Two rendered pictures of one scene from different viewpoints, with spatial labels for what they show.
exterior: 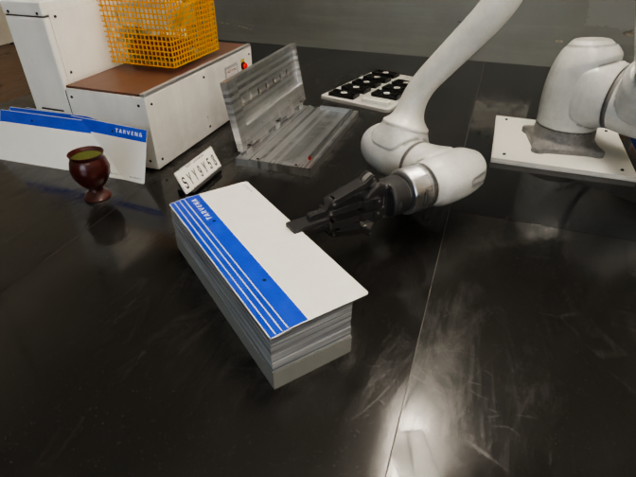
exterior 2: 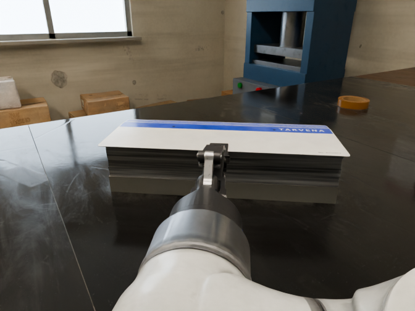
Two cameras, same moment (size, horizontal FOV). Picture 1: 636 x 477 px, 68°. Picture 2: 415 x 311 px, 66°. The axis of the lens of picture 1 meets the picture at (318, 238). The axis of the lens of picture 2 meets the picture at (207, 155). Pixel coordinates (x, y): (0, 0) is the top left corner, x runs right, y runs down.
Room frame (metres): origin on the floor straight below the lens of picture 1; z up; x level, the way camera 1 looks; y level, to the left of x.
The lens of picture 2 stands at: (0.94, -0.34, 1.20)
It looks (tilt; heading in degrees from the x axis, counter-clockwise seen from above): 24 degrees down; 128
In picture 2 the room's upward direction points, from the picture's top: straight up
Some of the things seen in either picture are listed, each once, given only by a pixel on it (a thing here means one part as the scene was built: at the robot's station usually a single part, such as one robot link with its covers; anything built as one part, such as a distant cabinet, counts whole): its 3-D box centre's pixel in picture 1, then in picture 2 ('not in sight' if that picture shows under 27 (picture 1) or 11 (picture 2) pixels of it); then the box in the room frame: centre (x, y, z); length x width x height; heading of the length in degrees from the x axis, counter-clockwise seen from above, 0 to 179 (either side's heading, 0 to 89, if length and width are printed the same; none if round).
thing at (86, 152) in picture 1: (92, 175); not in sight; (0.96, 0.51, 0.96); 0.09 x 0.09 x 0.11
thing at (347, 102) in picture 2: not in sight; (352, 102); (0.66, 0.86, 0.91); 0.10 x 0.10 x 0.02
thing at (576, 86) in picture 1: (583, 83); not in sight; (1.24, -0.68, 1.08); 0.18 x 0.16 x 0.22; 39
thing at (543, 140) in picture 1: (561, 131); not in sight; (1.26, -0.68, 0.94); 0.22 x 0.18 x 0.06; 169
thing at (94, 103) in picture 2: not in sight; (104, 102); (-1.71, 1.41, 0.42); 0.41 x 0.36 x 0.15; 71
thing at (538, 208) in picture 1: (550, 167); not in sight; (1.14, -0.61, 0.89); 0.67 x 0.45 x 0.03; 161
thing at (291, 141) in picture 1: (303, 132); not in sight; (1.30, 0.04, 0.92); 0.44 x 0.21 x 0.04; 160
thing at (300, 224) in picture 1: (308, 222); (217, 153); (0.68, 0.02, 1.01); 0.07 x 0.03 x 0.01; 123
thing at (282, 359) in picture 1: (250, 270); (222, 157); (0.62, 0.11, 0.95); 0.40 x 0.13 x 0.10; 32
